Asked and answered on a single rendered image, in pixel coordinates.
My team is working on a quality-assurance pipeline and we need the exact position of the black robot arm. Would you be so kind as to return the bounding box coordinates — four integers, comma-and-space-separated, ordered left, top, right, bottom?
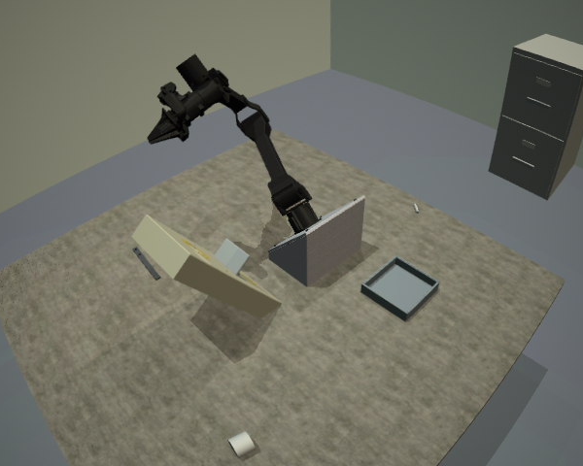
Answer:
157, 54, 322, 234

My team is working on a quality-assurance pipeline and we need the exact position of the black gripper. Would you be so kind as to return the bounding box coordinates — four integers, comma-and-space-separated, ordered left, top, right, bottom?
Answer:
147, 91, 208, 145

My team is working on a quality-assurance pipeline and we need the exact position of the dark grey flat bar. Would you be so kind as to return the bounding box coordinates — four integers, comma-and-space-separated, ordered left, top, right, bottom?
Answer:
133, 247, 160, 280

